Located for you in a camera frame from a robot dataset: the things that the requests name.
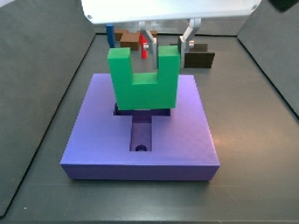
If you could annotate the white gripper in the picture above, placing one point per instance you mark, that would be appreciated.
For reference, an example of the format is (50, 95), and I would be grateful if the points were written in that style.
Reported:
(121, 11)

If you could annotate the green U-shaped block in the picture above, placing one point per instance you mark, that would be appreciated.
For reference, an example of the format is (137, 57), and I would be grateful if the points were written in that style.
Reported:
(145, 90)

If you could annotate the brown T-shaped block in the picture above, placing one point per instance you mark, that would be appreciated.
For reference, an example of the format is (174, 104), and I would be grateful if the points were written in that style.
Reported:
(130, 40)

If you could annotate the red peg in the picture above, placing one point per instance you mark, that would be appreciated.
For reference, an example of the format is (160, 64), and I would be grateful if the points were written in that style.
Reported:
(144, 46)

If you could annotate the blue peg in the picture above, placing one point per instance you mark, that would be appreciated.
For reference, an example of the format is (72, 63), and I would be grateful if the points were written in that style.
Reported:
(112, 38)

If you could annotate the black fixture stand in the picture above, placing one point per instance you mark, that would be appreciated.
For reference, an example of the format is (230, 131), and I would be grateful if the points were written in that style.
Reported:
(198, 57)

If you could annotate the purple board with cross slot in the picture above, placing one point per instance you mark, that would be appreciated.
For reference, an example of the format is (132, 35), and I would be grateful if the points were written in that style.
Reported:
(169, 149)

